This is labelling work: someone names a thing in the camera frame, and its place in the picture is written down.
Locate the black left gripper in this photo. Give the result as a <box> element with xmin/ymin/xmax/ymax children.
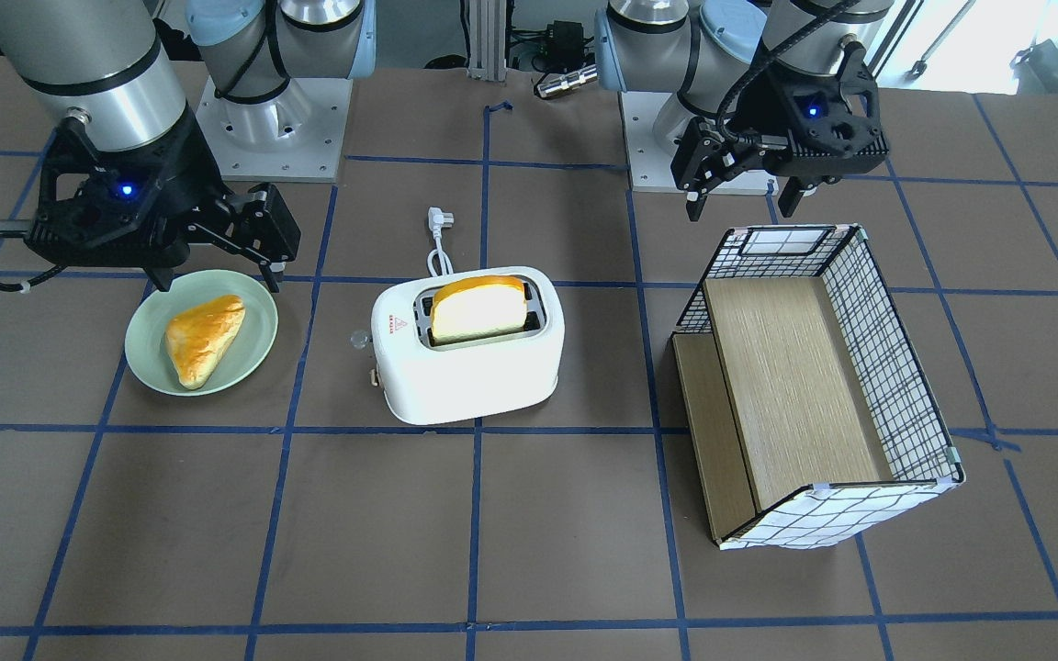
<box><xmin>670</xmin><ymin>41</ymin><xmax>889</xmax><ymax>222</ymax></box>

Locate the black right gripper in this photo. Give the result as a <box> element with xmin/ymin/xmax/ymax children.
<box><xmin>24</xmin><ymin>108</ymin><xmax>300</xmax><ymax>294</ymax></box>

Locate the white two-slot toaster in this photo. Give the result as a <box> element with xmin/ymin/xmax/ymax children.
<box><xmin>370</xmin><ymin>267</ymin><xmax>566</xmax><ymax>426</ymax></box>

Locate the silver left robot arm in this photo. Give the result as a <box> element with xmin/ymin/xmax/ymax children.
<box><xmin>595</xmin><ymin>1</ymin><xmax>892</xmax><ymax>221</ymax></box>

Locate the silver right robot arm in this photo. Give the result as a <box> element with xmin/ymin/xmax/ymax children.
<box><xmin>0</xmin><ymin>1</ymin><xmax>377</xmax><ymax>293</ymax></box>

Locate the golden triangular pastry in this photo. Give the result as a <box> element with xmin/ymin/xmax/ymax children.
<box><xmin>164</xmin><ymin>294</ymin><xmax>247</xmax><ymax>390</ymax></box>

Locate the light green plate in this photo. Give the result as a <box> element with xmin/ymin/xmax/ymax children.
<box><xmin>125</xmin><ymin>269</ymin><xmax>278</xmax><ymax>397</ymax></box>

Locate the silver metal cylinder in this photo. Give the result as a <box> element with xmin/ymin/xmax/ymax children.
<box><xmin>533</xmin><ymin>65</ymin><xmax>599</xmax><ymax>100</ymax></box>

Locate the black power adapter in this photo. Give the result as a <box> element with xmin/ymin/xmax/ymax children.
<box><xmin>543</xmin><ymin>20</ymin><xmax>585</xmax><ymax>70</ymax></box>

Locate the toast bread slice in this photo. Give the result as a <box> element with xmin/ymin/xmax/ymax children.
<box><xmin>430</xmin><ymin>275</ymin><xmax>528</xmax><ymax>343</ymax></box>

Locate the grid-pattern box with wood shelf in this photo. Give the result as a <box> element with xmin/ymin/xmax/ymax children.
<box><xmin>670</xmin><ymin>225</ymin><xmax>966</xmax><ymax>551</ymax></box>

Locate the white toaster power cord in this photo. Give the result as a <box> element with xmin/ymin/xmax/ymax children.
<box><xmin>425</xmin><ymin>207</ymin><xmax>456</xmax><ymax>279</ymax></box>

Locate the aluminium frame post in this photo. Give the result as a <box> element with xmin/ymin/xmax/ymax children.
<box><xmin>463</xmin><ymin>0</ymin><xmax>510</xmax><ymax>84</ymax></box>

